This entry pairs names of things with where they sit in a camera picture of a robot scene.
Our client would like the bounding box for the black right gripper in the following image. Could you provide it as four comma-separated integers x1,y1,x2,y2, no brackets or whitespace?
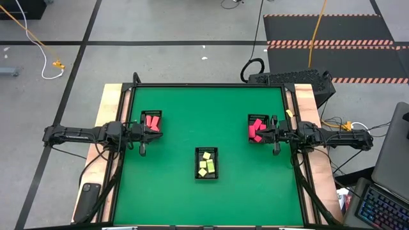
260,115,293,157

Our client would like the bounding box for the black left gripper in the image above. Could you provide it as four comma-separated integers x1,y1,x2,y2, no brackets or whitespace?
128,122,164,157

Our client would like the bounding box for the black plastic mesh basket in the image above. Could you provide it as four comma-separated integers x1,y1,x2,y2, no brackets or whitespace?
247,114,271,144
140,110,163,137
194,146,219,180

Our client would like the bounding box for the black computer case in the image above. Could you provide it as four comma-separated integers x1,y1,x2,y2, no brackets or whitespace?
248,69,337,108

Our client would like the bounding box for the green felt table mat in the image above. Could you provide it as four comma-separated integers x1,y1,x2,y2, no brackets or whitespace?
113,86,304,226

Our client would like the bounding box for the black smartphone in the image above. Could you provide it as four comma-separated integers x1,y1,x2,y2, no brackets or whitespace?
73,182,102,223

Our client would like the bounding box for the red white box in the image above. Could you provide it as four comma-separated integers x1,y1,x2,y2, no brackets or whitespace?
336,187,353,215

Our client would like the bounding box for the black striped-edge floor mat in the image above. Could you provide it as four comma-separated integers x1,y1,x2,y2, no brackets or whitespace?
262,13,396,46
266,45,409,85

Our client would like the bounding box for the grey laptop backlit keyboard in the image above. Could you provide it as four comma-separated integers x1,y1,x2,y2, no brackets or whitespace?
343,102,409,230

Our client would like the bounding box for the grey metal foot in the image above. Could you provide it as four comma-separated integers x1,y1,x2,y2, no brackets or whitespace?
0,66,21,77

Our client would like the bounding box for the black cabinet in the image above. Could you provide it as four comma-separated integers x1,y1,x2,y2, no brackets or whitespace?
0,0,47,21

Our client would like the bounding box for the black cable conduit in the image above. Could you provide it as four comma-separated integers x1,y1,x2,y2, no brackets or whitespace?
79,155,125,224
291,152,342,226

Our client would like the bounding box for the black cable with loop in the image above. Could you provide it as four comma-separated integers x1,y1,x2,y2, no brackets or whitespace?
240,0,266,84

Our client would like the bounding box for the yellow hanging cable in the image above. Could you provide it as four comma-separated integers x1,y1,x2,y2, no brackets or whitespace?
307,0,328,70

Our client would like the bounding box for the yellow cable with plug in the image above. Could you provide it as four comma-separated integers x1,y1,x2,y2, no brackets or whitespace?
0,4,66,71

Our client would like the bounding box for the white floor cable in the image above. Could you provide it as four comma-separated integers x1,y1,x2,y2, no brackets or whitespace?
14,0,65,81

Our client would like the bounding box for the thin black floor cable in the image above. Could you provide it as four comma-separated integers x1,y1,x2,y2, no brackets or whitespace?
220,0,245,10

